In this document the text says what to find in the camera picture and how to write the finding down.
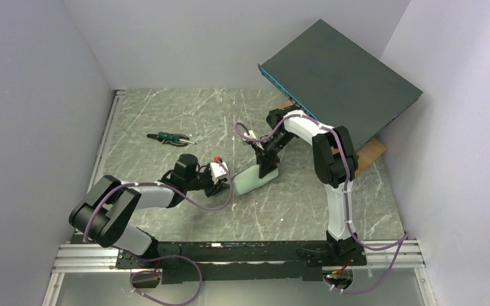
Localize mint green umbrella case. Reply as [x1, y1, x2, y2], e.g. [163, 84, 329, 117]
[232, 164, 279, 196]

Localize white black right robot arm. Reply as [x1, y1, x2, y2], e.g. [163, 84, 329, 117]
[250, 108, 359, 258]

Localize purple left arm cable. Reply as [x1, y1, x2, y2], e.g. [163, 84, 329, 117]
[82, 157, 234, 306]

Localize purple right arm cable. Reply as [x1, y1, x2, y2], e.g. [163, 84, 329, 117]
[234, 113, 410, 296]

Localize aluminium left side rail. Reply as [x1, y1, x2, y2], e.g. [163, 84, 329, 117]
[87, 90, 126, 192]

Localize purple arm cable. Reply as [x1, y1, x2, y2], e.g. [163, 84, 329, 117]
[234, 113, 410, 296]
[82, 157, 234, 306]

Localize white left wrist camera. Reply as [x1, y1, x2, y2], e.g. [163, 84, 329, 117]
[209, 156, 228, 184]

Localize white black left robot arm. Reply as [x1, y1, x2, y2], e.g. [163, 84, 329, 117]
[68, 154, 234, 260]

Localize green handled pliers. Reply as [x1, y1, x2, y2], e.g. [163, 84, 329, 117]
[146, 132, 197, 147]

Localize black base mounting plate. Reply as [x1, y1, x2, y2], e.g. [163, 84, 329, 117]
[115, 240, 367, 284]

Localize dark grey network switch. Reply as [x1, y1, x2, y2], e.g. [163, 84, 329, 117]
[258, 19, 423, 150]

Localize aluminium front rail frame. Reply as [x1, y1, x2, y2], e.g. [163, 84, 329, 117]
[43, 240, 438, 305]

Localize brown wooden board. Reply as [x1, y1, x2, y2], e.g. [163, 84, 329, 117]
[277, 101, 387, 177]

